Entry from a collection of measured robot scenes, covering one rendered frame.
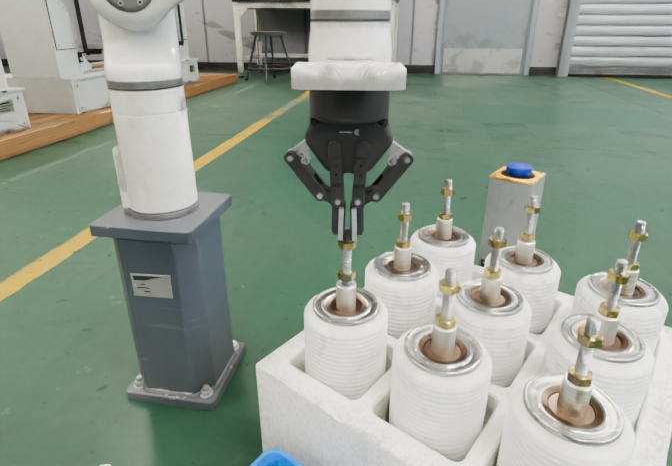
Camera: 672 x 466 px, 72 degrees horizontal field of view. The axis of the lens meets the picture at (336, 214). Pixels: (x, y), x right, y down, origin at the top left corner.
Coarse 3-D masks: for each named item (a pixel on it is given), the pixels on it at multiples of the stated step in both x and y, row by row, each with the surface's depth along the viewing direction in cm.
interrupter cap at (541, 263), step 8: (504, 248) 65; (512, 248) 65; (504, 256) 63; (512, 256) 63; (536, 256) 63; (544, 256) 63; (504, 264) 60; (512, 264) 60; (520, 264) 61; (528, 264) 61; (536, 264) 61; (544, 264) 60; (552, 264) 60; (520, 272) 59; (528, 272) 59; (536, 272) 59; (544, 272) 59
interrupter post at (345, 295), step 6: (354, 282) 51; (336, 288) 51; (342, 288) 50; (348, 288) 50; (354, 288) 51; (336, 294) 52; (342, 294) 50; (348, 294) 50; (354, 294) 51; (336, 300) 52; (342, 300) 51; (348, 300) 51; (354, 300) 51; (336, 306) 52; (342, 306) 51; (348, 306) 51; (354, 306) 52
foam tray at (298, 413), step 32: (288, 352) 56; (288, 384) 51; (320, 384) 51; (384, 384) 51; (512, 384) 51; (288, 416) 53; (320, 416) 48; (352, 416) 47; (384, 416) 51; (640, 416) 47; (288, 448) 55; (320, 448) 50; (352, 448) 47; (384, 448) 43; (416, 448) 43; (480, 448) 43; (640, 448) 43
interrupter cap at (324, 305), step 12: (360, 288) 55; (324, 300) 53; (360, 300) 53; (372, 300) 53; (324, 312) 51; (336, 312) 51; (348, 312) 51; (360, 312) 51; (372, 312) 51; (336, 324) 49; (348, 324) 49; (360, 324) 49
